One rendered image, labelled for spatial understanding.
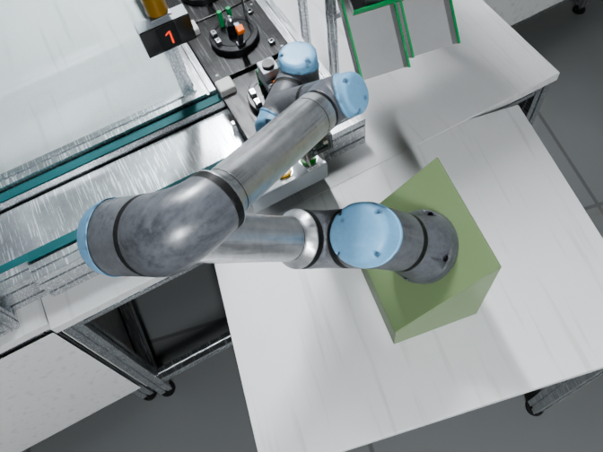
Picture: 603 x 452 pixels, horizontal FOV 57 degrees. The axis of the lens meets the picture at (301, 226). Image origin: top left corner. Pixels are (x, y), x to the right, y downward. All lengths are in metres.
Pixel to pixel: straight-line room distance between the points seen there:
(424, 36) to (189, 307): 1.38
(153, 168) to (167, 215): 0.81
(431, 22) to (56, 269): 1.11
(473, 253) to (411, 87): 0.68
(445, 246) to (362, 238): 0.19
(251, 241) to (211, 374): 1.33
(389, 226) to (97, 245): 0.47
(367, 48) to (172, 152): 0.57
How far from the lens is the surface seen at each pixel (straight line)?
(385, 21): 1.52
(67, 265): 1.42
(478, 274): 1.11
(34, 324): 1.51
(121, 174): 1.55
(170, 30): 1.37
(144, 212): 0.73
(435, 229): 1.10
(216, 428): 2.18
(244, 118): 1.48
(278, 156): 0.82
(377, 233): 0.97
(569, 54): 3.10
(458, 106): 1.63
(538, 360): 1.33
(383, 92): 1.64
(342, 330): 1.30
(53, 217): 1.56
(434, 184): 1.18
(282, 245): 0.99
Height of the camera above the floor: 2.09
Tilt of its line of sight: 61 degrees down
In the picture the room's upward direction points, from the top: 11 degrees counter-clockwise
